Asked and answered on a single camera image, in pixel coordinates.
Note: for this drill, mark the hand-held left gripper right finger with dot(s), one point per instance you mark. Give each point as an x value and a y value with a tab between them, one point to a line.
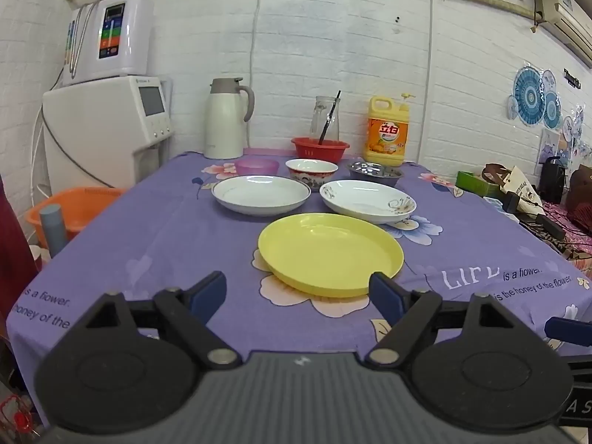
386	296

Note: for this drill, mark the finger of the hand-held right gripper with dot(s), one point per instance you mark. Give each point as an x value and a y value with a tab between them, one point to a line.
569	330

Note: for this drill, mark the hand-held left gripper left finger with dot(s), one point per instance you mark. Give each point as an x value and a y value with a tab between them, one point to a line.
210	293

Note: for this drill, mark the yellow plastic plate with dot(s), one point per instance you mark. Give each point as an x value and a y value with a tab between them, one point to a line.
323	249

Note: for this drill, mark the white floral plate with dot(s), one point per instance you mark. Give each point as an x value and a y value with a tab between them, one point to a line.
365	199

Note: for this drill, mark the plain white plate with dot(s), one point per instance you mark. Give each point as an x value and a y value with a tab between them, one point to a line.
261	192

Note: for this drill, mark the stainless steel bowl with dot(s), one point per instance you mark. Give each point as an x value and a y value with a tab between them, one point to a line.
374	171

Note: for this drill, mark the purple plastic bowl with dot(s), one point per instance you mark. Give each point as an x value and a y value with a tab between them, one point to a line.
256	165

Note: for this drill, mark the red patterned ceramic bowl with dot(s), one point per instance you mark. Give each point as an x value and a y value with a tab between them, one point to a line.
311	172

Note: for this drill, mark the purple floral tablecloth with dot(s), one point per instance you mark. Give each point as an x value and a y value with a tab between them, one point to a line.
185	240

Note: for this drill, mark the black power adapter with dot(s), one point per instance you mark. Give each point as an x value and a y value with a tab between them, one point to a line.
552	229

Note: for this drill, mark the dark brown bag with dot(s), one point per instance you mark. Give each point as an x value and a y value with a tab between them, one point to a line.
582	199

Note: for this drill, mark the green box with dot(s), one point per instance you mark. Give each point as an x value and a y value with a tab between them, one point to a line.
474	184

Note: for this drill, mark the beige tote bag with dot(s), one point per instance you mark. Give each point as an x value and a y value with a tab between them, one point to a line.
520	192

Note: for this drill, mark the black speaker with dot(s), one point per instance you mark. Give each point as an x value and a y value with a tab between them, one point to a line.
552	180

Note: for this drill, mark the orange plastic basin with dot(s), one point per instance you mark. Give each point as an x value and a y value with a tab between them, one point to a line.
78	212

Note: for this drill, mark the red plastic basket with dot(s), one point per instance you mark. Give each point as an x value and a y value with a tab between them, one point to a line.
319	149

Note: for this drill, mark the yellow detergent bottle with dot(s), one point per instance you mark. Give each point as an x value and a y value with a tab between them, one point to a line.
387	134

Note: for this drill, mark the grey cylindrical bottle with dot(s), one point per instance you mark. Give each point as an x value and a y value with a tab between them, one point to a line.
53	231

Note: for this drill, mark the white thermos jug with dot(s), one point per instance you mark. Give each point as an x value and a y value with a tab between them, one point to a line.
224	120

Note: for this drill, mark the glass jug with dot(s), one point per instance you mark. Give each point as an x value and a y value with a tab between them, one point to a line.
325	118

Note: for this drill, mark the black stirring stick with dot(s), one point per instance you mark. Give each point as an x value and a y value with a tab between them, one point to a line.
329	115

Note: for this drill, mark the white water dispenser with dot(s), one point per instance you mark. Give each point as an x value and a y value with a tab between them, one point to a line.
101	129

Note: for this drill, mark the dark red cloth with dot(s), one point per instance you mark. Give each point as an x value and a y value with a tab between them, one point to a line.
14	249

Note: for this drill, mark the white water purifier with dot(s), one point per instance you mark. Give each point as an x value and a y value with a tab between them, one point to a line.
113	32

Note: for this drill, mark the white air conditioner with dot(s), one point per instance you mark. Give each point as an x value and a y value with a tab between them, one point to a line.
562	14

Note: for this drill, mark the vertical white wall pipe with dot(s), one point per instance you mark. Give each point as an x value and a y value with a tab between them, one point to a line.
428	74

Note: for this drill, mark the blue fan wall decoration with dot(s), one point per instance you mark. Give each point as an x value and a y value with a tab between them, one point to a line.
532	97

